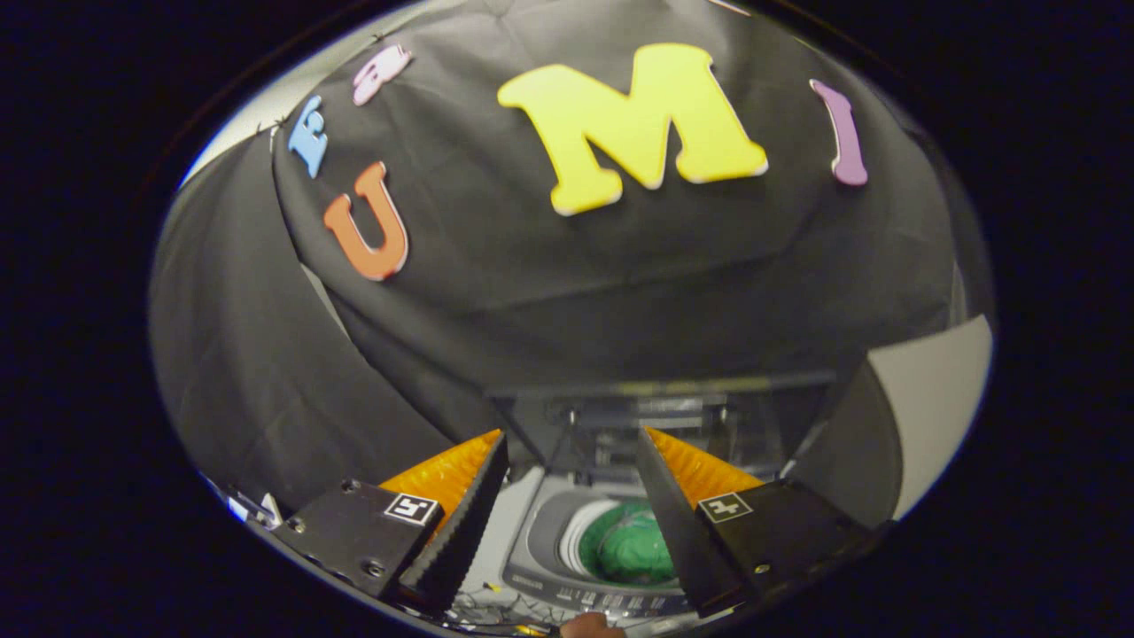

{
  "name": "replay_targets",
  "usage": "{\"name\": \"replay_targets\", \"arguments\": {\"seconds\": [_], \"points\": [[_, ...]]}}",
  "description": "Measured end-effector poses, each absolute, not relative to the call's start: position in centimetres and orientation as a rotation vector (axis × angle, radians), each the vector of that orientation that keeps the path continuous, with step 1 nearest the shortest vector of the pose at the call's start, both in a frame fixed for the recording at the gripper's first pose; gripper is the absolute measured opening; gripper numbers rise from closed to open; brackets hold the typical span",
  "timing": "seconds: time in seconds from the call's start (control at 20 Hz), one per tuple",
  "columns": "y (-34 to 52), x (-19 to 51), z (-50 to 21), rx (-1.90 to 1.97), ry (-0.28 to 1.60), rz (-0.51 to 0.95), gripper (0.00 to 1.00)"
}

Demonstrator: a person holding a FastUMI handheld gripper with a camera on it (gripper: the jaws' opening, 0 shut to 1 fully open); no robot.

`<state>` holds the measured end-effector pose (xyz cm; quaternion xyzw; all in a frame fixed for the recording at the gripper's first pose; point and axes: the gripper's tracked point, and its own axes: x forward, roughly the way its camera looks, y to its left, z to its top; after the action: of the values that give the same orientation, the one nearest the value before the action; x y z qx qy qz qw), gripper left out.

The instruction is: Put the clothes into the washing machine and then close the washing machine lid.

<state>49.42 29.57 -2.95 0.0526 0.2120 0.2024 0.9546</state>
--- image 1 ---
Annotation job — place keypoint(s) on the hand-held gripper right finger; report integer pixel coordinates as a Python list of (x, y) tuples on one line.
[(673, 523)]

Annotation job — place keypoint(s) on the dark grey washing machine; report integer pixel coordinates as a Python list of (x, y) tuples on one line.
[(540, 532)]

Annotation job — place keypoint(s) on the black backdrop cloth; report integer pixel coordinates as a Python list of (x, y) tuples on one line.
[(576, 292)]

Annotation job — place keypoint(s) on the white blue object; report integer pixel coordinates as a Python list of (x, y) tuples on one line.
[(252, 512)]

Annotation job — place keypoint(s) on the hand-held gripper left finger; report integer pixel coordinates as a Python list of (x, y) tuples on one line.
[(461, 532)]

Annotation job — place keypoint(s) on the grey cabinet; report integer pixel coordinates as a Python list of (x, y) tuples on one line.
[(930, 399)]

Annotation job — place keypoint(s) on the green polo shirt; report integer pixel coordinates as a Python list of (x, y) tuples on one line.
[(625, 549)]

